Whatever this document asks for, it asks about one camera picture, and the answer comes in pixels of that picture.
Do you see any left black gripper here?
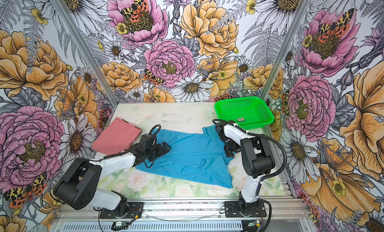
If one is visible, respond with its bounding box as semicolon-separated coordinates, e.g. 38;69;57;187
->
145;142;171;162

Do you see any blue t shirt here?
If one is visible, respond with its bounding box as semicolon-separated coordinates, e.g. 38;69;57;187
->
135;125;233;189

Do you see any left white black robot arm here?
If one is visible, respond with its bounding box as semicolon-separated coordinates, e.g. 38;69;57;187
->
53;142;171;217

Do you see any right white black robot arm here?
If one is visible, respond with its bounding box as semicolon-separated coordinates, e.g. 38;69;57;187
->
213;119;276;216

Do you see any green plastic basket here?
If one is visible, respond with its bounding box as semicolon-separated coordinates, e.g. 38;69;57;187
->
214;96;275;130

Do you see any folded red t shirt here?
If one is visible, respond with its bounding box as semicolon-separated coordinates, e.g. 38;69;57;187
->
92;117;142;155

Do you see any small green circuit board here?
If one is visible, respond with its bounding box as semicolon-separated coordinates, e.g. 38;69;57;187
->
248;220;261;227

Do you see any left black corrugated cable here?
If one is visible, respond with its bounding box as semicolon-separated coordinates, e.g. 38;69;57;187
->
49;124;162;203

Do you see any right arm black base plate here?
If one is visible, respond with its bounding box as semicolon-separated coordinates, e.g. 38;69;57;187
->
224;200;267;218

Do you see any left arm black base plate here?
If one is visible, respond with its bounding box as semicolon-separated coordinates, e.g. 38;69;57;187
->
100;202;144;219

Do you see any aluminium front rail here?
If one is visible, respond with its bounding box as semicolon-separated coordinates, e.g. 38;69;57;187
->
54;197;310;222

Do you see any white slotted cable duct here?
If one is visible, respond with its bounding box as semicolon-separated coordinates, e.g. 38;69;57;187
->
56;221;243;232

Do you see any right aluminium corner post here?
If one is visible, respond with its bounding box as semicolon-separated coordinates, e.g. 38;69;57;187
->
261;0;312;100

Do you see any aluminium corner post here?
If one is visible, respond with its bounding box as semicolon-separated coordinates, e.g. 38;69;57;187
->
50;0;119;108
261;0;312;100

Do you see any left aluminium corner post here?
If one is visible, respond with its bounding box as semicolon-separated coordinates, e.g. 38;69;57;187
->
50;0;119;108

